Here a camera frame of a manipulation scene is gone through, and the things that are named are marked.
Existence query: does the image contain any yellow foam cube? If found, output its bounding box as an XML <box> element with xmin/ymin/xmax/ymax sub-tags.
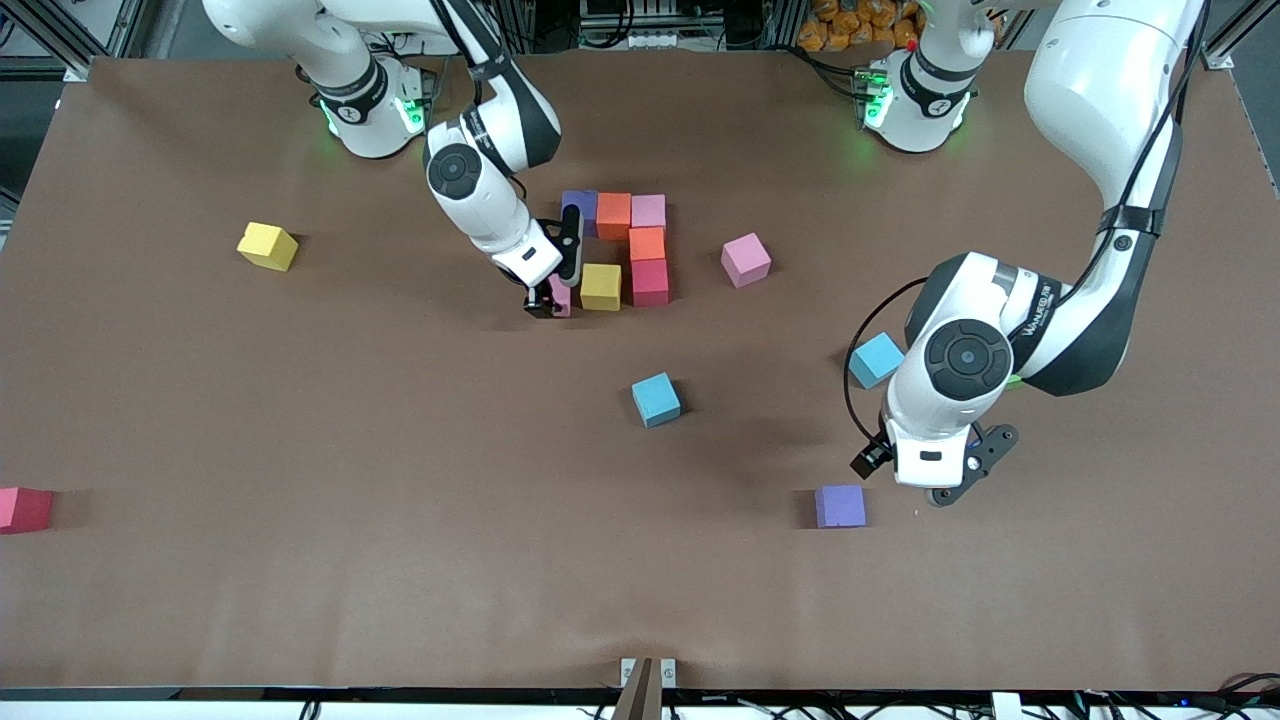
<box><xmin>236</xmin><ymin>221</ymin><xmax>300</xmax><ymax>273</ymax></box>
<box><xmin>580</xmin><ymin>263</ymin><xmax>623</xmax><ymax>312</ymax></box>

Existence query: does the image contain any red foam cube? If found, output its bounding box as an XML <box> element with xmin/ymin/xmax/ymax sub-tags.
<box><xmin>631</xmin><ymin>259</ymin><xmax>670</xmax><ymax>308</ymax></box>
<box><xmin>0</xmin><ymin>486</ymin><xmax>54</xmax><ymax>535</ymax></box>

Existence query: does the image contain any blue foam cube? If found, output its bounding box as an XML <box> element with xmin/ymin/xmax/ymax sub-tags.
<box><xmin>630</xmin><ymin>372</ymin><xmax>682</xmax><ymax>429</ymax></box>
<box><xmin>848</xmin><ymin>332</ymin><xmax>906</xmax><ymax>390</ymax></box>

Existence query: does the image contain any white power strip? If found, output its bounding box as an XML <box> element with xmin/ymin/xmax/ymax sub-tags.
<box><xmin>582</xmin><ymin>28</ymin><xmax>701</xmax><ymax>51</ymax></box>

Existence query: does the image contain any brown table cover sheet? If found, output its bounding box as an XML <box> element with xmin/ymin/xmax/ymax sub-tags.
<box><xmin>0</xmin><ymin>48</ymin><xmax>1280</xmax><ymax>693</ymax></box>

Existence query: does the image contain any orange fruit net bag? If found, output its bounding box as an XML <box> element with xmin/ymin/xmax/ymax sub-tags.
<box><xmin>797</xmin><ymin>0</ymin><xmax>923</xmax><ymax>53</ymax></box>

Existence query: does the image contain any silver metal mounting bracket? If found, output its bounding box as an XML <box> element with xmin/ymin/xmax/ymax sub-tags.
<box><xmin>620</xmin><ymin>657</ymin><xmax>677</xmax><ymax>690</ymax></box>

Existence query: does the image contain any brown tapered post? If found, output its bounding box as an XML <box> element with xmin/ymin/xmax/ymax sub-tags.
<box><xmin>611</xmin><ymin>657</ymin><xmax>664</xmax><ymax>720</ymax></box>

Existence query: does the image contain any aluminium frame profile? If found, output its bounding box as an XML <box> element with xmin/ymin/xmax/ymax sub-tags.
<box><xmin>1197</xmin><ymin>0</ymin><xmax>1280</xmax><ymax>71</ymax></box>
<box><xmin>0</xmin><ymin>0</ymin><xmax>151</xmax><ymax>83</ymax></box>

